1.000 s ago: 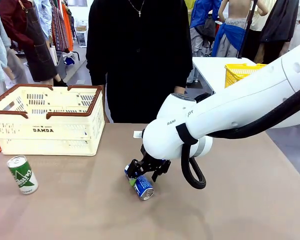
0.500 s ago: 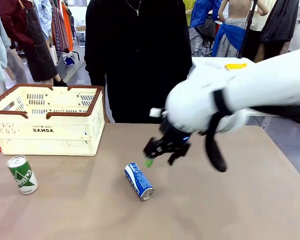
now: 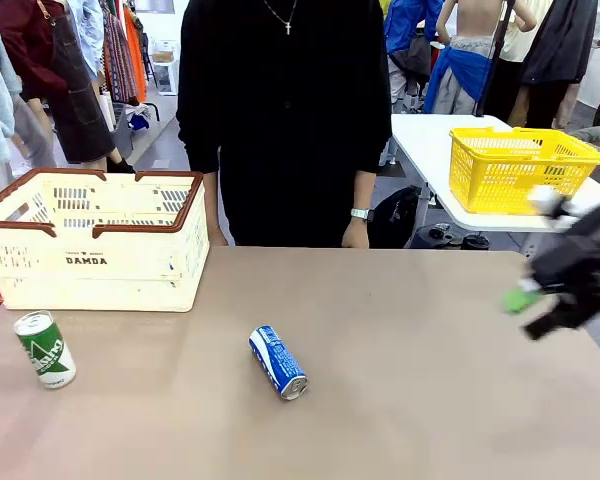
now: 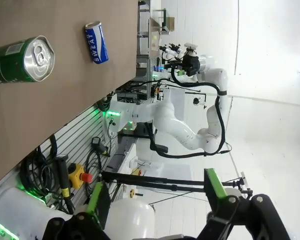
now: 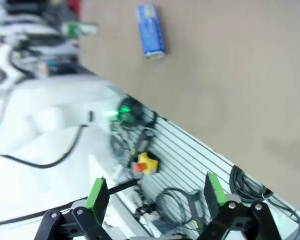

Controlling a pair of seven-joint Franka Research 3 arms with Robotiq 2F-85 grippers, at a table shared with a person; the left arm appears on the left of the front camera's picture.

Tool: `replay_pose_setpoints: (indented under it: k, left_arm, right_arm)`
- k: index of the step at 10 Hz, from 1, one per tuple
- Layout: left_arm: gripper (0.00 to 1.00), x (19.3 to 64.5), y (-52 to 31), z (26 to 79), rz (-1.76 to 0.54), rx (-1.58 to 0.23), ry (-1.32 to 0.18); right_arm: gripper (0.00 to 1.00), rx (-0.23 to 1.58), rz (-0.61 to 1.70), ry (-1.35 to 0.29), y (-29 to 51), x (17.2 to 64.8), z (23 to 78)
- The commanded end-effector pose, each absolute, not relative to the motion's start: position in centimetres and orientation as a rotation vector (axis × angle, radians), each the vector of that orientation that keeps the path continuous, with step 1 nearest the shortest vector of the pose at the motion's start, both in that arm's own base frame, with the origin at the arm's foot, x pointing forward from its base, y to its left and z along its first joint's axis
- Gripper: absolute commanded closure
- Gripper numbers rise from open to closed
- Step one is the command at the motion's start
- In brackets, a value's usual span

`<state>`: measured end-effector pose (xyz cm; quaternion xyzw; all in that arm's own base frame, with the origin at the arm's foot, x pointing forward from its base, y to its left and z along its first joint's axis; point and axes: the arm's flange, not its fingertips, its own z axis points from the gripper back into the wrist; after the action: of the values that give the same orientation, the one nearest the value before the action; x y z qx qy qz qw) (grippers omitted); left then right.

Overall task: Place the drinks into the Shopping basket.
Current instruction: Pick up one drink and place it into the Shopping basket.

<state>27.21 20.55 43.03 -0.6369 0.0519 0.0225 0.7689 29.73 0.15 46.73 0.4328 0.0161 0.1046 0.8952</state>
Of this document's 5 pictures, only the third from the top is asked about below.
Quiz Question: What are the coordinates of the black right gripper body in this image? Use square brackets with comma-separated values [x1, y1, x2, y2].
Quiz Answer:
[527, 201, 600, 304]

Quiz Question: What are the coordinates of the green and white drink can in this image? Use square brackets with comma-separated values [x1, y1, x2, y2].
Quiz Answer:
[13, 309, 77, 390]

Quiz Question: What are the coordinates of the person's left forearm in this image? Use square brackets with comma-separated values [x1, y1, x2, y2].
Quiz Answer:
[352, 169, 380, 211]

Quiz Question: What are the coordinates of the person's right forearm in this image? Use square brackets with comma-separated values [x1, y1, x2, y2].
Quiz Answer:
[202, 172, 223, 234]

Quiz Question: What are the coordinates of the yellow plastic shopping basket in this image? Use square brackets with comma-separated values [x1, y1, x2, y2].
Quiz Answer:
[448, 126, 600, 216]

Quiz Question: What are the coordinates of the cream shopping basket brown rim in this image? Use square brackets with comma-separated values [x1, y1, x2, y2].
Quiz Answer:
[0, 168, 211, 314]

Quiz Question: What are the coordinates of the person's left hand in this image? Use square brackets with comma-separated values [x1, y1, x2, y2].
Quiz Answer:
[340, 218, 371, 250]

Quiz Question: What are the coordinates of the black backpack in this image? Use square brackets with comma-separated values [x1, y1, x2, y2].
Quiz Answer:
[368, 186, 422, 250]

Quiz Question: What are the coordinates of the white side table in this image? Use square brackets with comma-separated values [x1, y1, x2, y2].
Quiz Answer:
[390, 113, 600, 261]

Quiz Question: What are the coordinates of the black hanging jacket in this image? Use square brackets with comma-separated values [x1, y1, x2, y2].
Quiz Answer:
[518, 0, 599, 130]

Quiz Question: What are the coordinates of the black tripod pole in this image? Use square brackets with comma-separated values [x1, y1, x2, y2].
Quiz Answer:
[472, 0, 516, 119]

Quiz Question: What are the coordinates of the bystander in blue jacket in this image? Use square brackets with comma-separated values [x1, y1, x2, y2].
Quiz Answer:
[383, 0, 446, 114]

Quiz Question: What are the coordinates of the person in black sweater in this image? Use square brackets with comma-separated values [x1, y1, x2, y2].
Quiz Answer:
[176, 0, 394, 249]

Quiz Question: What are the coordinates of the small white cabinet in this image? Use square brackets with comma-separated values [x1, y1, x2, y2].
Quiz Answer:
[152, 39, 181, 97]

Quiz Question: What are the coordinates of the orange hanging garment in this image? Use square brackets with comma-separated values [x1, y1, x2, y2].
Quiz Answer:
[123, 7, 148, 102]

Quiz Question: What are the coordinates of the striped patterned hanging garment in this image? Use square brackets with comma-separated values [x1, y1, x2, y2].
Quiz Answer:
[101, 0, 139, 104]

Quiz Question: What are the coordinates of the mannequin maroon shirt dark apron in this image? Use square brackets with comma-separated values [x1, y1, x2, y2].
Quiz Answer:
[0, 0, 136, 175]

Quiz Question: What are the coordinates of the light blue hanging shirt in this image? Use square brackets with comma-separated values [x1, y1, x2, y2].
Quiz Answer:
[67, 0, 105, 79]

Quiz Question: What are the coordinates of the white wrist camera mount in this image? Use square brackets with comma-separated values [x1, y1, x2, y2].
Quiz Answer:
[528, 185, 579, 222]

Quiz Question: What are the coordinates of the silver cross necklace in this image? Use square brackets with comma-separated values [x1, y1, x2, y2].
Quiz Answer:
[262, 0, 300, 36]

